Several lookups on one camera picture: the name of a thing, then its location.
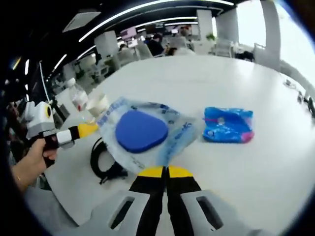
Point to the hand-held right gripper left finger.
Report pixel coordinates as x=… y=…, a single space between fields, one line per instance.
x=145 y=196

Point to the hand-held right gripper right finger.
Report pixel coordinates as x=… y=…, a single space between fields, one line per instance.
x=182 y=196

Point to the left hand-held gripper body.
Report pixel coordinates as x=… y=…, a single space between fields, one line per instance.
x=39 y=123

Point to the clear water bottle red label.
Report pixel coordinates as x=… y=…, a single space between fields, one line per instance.
x=77 y=96

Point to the white printed paper cup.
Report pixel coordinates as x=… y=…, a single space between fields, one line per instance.
x=98 y=105

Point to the clear packet with blue pad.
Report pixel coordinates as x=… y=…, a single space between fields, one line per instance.
x=140 y=131

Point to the blue plastic packet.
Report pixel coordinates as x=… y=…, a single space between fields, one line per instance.
x=226 y=125

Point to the person's left hand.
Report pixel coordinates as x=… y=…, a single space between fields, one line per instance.
x=37 y=157

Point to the black computer monitor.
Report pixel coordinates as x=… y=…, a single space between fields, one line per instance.
x=43 y=81

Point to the grey chair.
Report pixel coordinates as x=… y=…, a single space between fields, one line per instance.
x=61 y=209

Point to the ceiling air vent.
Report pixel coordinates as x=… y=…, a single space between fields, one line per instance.
x=81 y=21

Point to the long ceiling light strip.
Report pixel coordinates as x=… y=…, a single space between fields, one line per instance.
x=147 y=11

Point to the white office chair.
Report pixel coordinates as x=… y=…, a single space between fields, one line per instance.
x=224 y=48

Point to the black headset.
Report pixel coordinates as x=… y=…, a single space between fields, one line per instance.
x=307 y=103

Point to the green potted plant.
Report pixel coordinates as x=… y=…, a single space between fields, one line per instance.
x=210 y=37

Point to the pink wall screen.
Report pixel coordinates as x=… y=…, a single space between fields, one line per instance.
x=128 y=32

